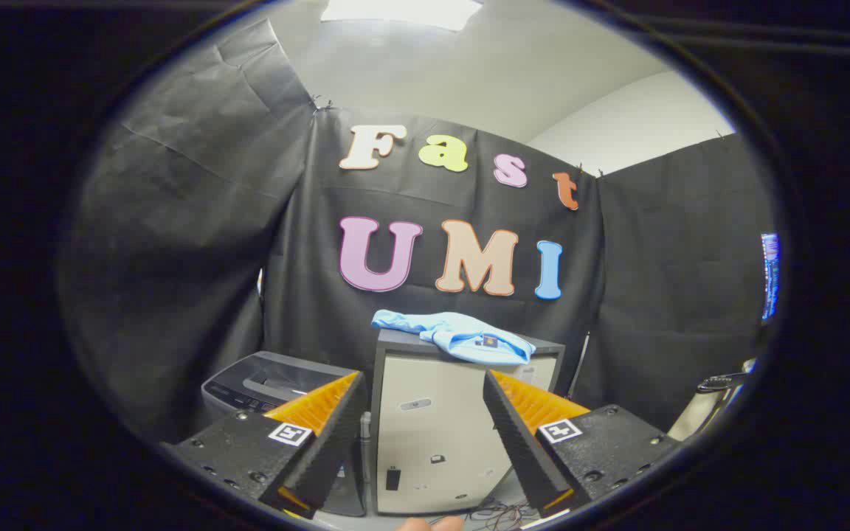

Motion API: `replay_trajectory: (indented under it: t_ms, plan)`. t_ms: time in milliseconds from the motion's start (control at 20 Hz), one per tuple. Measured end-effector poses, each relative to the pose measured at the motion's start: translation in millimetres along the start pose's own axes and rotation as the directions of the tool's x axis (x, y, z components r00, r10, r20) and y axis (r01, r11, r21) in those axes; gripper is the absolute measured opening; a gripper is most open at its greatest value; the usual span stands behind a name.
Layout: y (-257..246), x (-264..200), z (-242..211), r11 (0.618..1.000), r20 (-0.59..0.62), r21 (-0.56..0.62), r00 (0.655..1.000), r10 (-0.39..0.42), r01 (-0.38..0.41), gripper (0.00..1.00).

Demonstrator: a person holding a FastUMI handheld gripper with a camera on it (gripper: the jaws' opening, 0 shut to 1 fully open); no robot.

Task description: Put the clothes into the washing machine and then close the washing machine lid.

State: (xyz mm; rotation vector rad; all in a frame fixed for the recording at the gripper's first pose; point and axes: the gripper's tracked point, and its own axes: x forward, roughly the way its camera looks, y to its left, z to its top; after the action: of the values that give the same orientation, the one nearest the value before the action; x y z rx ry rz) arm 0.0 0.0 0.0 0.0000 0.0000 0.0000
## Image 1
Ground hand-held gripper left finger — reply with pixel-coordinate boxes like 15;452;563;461
162;371;368;520

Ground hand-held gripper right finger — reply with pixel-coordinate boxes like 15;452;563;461
483;370;683;518

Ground grey washing machine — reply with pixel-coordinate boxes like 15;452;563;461
201;352;368;517

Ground light blue shirt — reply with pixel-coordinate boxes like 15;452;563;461
371;310;536;367

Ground white cabinet with dark top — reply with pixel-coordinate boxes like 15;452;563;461
370;328;566;516

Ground white and black chair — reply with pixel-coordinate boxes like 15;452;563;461
667;360;758;442

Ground black backdrop cloth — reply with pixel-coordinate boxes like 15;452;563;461
60;18;776;443

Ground computer monitor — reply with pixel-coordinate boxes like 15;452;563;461
761;232;781;322

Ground tangle of floor cables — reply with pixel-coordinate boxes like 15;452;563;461
466;498;544;530

